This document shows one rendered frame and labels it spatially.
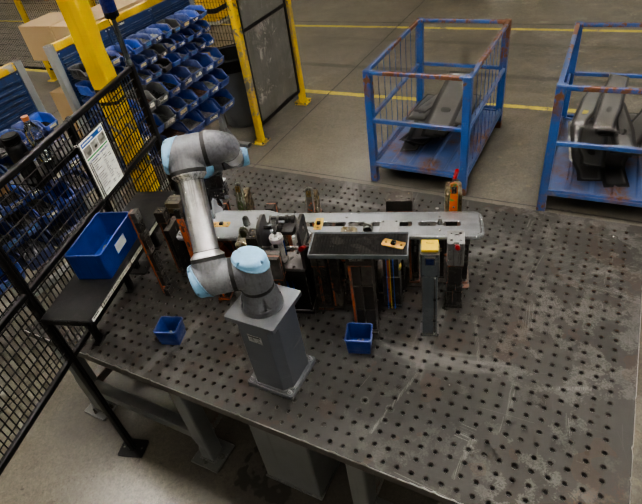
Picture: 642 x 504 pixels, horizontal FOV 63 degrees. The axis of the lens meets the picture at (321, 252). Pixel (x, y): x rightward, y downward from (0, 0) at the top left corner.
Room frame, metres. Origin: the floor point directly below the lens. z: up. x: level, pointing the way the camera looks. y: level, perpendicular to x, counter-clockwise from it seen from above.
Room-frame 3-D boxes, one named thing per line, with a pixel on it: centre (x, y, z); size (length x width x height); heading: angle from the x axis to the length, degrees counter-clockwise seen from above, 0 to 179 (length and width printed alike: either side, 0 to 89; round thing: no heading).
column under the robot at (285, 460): (1.33, 0.23, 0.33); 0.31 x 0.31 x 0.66; 57
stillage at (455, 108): (3.99, -1.18, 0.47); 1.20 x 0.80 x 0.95; 146
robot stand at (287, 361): (1.33, 0.23, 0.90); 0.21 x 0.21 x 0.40; 57
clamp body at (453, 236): (1.56, -0.53, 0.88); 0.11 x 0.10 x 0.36; 164
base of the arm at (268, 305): (1.33, 0.23, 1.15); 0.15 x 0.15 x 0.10
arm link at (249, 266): (1.33, 0.24, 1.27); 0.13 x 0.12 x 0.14; 94
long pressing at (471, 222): (1.88, -0.03, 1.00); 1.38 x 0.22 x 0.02; 74
